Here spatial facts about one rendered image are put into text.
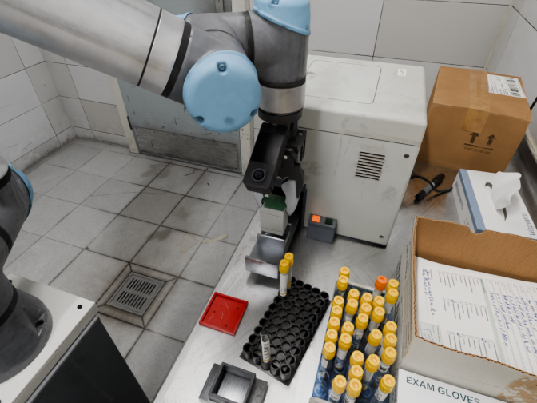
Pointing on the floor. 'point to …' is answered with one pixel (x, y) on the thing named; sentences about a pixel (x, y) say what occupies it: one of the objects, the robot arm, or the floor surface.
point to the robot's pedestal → (90, 373)
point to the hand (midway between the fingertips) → (274, 209)
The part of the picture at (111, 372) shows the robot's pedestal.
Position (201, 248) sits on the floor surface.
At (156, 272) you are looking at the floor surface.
